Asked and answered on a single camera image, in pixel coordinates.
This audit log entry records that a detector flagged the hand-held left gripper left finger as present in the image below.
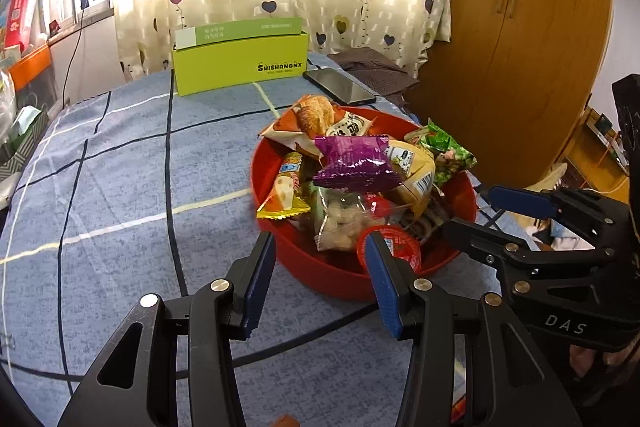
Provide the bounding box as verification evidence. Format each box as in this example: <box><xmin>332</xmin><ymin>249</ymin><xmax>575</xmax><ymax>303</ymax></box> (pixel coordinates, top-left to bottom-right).
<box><xmin>70</xmin><ymin>231</ymin><xmax>277</xmax><ymax>427</ymax></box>

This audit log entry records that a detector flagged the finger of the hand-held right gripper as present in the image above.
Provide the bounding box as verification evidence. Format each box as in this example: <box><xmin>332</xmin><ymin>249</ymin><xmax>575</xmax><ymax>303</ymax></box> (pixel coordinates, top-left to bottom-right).
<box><xmin>442</xmin><ymin>217</ymin><xmax>533</xmax><ymax>303</ymax></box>
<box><xmin>487</xmin><ymin>187</ymin><xmax>633</xmax><ymax>258</ymax></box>

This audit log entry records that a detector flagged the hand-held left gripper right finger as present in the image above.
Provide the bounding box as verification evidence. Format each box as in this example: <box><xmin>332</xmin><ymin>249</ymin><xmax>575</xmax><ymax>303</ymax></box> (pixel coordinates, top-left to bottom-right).
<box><xmin>364</xmin><ymin>234</ymin><xmax>583</xmax><ymax>427</ymax></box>

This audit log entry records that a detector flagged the pink jelly cup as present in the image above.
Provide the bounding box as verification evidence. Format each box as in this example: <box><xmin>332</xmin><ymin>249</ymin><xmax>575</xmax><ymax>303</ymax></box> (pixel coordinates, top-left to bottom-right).
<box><xmin>356</xmin><ymin>225</ymin><xmax>422</xmax><ymax>278</ymax></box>

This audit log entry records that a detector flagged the dark clear snack packet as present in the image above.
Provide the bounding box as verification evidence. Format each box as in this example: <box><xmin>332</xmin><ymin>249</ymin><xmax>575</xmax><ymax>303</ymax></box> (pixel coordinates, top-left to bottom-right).
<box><xmin>400</xmin><ymin>197</ymin><xmax>453</xmax><ymax>245</ymax></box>

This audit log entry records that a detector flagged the red plastic bowl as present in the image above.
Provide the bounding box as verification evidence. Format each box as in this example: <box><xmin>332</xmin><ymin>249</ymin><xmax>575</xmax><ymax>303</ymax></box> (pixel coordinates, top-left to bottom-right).
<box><xmin>250</xmin><ymin>106</ymin><xmax>477</xmax><ymax>303</ymax></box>

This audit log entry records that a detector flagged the clear cookie packet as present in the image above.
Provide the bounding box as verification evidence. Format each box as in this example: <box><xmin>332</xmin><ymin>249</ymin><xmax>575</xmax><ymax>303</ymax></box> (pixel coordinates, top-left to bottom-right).
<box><xmin>312</xmin><ymin>187</ymin><xmax>396</xmax><ymax>253</ymax></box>

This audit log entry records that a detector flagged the green pea packet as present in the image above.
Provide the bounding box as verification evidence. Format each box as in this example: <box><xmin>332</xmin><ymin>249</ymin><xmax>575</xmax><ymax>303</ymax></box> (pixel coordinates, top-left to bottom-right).
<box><xmin>404</xmin><ymin>119</ymin><xmax>477</xmax><ymax>188</ymax></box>

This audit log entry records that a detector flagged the yellow snack packet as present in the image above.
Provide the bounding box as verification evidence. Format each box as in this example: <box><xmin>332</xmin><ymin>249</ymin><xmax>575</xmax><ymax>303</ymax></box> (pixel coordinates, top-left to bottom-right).
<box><xmin>382</xmin><ymin>138</ymin><xmax>437</xmax><ymax>218</ymax></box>

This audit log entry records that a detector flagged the small gold cheese bar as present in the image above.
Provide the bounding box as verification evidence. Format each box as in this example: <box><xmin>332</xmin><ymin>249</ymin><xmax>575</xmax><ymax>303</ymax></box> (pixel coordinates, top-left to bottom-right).
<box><xmin>256</xmin><ymin>151</ymin><xmax>312</xmax><ymax>220</ymax></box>

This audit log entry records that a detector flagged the purple snack packet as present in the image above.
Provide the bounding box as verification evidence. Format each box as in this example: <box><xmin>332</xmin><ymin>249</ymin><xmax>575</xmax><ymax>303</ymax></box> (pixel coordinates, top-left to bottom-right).
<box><xmin>312</xmin><ymin>133</ymin><xmax>405</xmax><ymax>190</ymax></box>

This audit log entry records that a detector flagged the orange snack packet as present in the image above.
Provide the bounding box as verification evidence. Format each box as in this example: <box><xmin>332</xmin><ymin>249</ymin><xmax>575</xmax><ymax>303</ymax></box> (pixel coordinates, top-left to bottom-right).
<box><xmin>257</xmin><ymin>94</ymin><xmax>378</xmax><ymax>158</ymax></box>

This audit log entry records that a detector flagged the person's right hand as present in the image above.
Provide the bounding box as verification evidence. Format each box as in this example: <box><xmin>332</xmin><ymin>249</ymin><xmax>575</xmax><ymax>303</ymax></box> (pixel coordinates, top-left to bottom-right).
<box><xmin>569</xmin><ymin>346</ymin><xmax>637</xmax><ymax>378</ymax></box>

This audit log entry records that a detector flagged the wooden wardrobe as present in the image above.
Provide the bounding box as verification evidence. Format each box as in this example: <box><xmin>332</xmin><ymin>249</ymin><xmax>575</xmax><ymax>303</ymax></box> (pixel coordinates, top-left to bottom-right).
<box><xmin>405</xmin><ymin>0</ymin><xmax>618</xmax><ymax>168</ymax></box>

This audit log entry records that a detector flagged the blue checked bedsheet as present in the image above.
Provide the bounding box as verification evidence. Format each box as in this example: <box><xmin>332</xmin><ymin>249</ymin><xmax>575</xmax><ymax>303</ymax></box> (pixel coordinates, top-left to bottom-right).
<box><xmin>0</xmin><ymin>52</ymin><xmax>506</xmax><ymax>427</ymax></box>

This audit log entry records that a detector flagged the dark brown cloth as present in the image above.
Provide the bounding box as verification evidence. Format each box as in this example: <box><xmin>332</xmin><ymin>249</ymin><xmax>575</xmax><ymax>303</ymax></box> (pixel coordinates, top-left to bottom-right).
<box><xmin>327</xmin><ymin>47</ymin><xmax>421</xmax><ymax>108</ymax></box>

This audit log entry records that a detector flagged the black smartphone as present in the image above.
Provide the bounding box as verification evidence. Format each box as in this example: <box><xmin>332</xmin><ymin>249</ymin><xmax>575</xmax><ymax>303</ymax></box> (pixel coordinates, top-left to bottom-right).
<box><xmin>302</xmin><ymin>68</ymin><xmax>377</xmax><ymax>106</ymax></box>

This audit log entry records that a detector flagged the green cardboard box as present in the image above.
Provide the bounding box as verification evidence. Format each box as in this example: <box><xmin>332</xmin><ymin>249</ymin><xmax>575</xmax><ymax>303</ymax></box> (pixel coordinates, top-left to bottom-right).
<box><xmin>171</xmin><ymin>18</ymin><xmax>311</xmax><ymax>98</ymax></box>

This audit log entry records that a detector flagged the grey patterned box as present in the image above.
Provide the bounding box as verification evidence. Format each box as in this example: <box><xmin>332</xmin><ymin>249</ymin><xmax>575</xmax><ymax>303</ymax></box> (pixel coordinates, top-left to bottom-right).
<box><xmin>0</xmin><ymin>109</ymin><xmax>51</xmax><ymax>180</ymax></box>

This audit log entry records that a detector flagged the teal tissue pack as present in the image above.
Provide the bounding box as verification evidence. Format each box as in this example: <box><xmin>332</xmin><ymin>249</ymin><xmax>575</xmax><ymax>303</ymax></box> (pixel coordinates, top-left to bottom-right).
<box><xmin>10</xmin><ymin>106</ymin><xmax>43</xmax><ymax>142</ymax></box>

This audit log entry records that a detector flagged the clear plastic bag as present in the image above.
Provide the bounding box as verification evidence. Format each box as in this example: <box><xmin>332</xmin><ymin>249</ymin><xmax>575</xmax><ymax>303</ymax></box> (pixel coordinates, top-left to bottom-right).
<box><xmin>0</xmin><ymin>69</ymin><xmax>16</xmax><ymax>142</ymax></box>

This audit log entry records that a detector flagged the orange storage box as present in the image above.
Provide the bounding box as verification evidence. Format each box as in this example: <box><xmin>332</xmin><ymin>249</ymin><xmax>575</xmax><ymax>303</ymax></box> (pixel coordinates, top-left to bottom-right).
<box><xmin>10</xmin><ymin>44</ymin><xmax>53</xmax><ymax>90</ymax></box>

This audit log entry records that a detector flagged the red cardboard box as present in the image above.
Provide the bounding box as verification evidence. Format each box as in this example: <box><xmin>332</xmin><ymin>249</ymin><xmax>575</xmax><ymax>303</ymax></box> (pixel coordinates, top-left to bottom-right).
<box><xmin>5</xmin><ymin>0</ymin><xmax>41</xmax><ymax>48</ymax></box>

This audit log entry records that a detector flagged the black cable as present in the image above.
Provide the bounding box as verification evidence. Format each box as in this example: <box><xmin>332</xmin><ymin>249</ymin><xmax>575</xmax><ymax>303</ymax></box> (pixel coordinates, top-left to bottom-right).
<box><xmin>62</xmin><ymin>7</ymin><xmax>86</xmax><ymax>105</ymax></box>

